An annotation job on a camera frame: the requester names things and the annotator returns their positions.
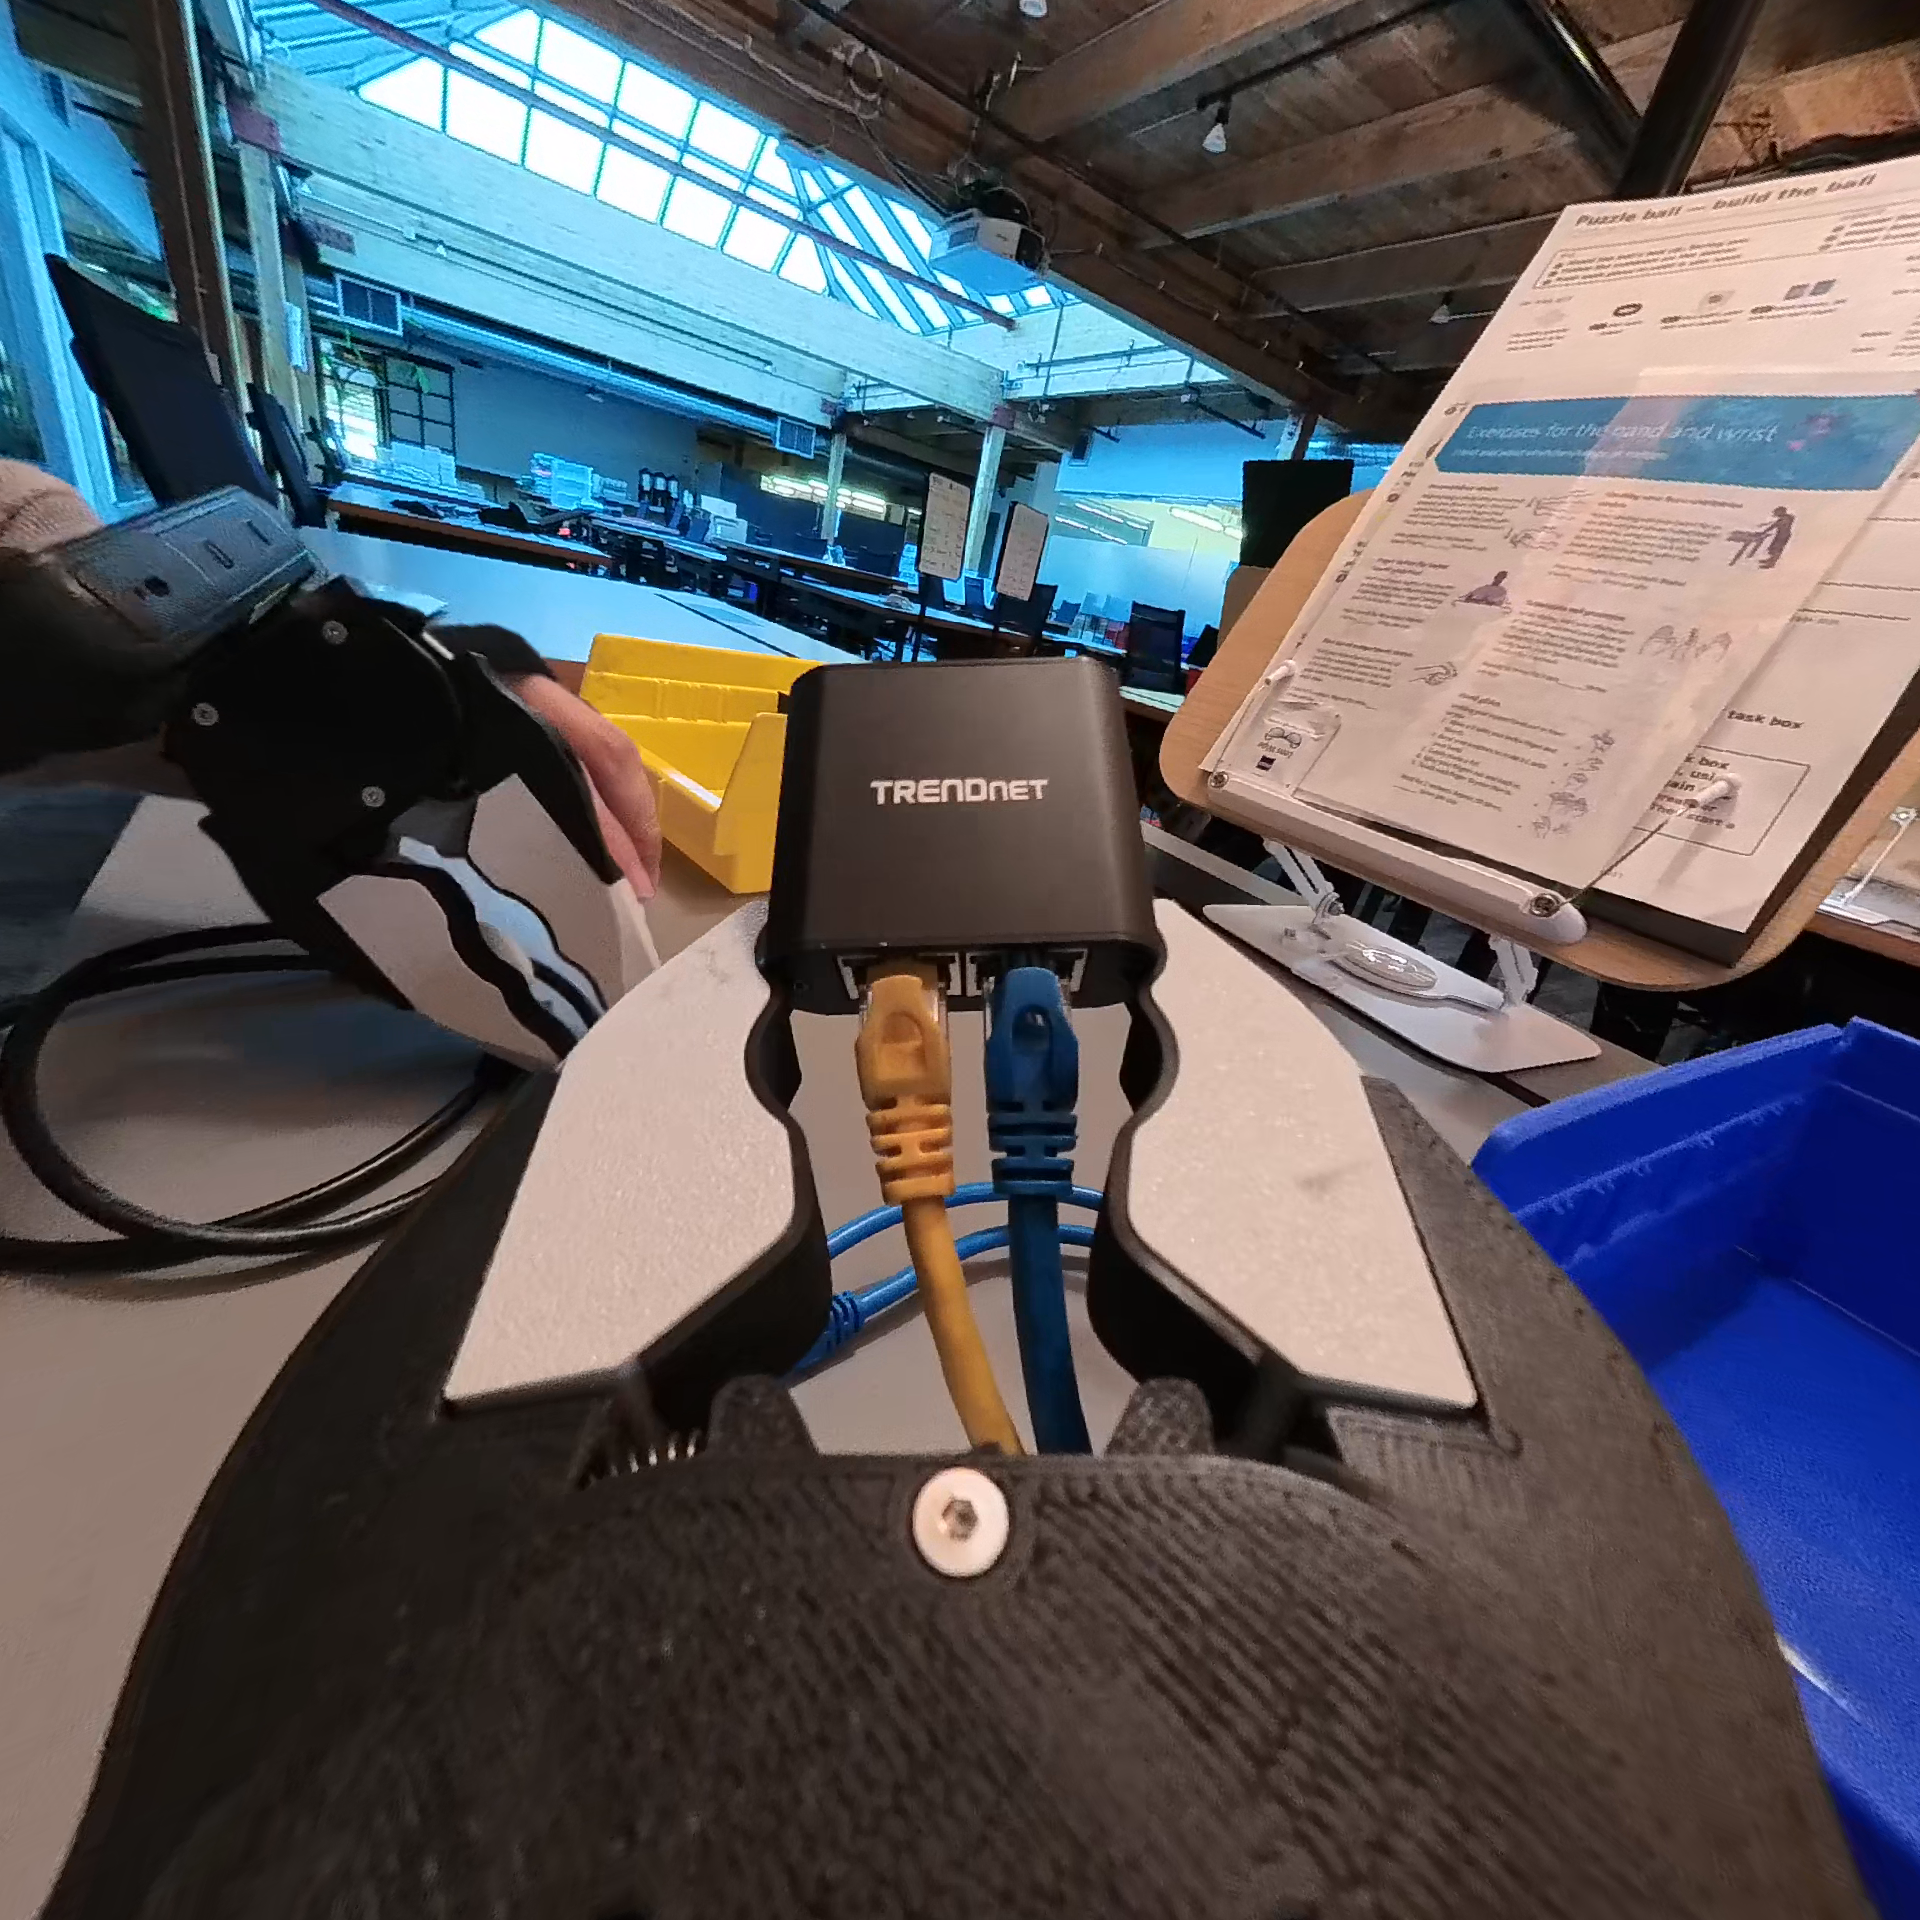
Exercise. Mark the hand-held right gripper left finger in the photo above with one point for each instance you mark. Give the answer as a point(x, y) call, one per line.
point(630, 1185)

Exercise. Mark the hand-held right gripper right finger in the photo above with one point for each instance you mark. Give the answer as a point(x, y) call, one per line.
point(1289, 1201)

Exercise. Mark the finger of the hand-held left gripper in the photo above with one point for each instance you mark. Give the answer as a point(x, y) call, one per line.
point(585, 930)
point(399, 924)

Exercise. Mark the black network switch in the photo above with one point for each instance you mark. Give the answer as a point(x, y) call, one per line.
point(961, 857)

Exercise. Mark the person's left forearm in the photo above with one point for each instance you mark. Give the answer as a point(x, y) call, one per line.
point(38, 511)

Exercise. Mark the person's left hand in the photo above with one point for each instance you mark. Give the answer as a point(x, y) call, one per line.
point(606, 783)

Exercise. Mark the yellow plastic bin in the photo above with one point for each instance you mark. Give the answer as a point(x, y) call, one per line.
point(705, 803)

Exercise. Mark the white stand base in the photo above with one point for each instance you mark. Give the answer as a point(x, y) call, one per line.
point(1441, 1006)

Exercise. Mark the long white table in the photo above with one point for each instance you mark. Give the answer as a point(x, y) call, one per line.
point(526, 592)

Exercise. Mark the blue cloth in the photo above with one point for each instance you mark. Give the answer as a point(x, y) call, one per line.
point(1771, 1351)

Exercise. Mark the wooden document stand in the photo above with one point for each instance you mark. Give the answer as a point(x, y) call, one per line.
point(1266, 615)

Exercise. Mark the exercise instruction sheet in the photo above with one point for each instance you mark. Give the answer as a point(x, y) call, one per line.
point(1576, 632)

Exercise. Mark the black monitor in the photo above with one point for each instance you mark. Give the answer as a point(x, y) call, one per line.
point(1297, 511)

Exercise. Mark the white ceiling projector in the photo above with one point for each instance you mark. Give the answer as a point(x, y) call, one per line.
point(981, 249)

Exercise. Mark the puzzle instruction sheet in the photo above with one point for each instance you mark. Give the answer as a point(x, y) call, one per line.
point(1694, 286)

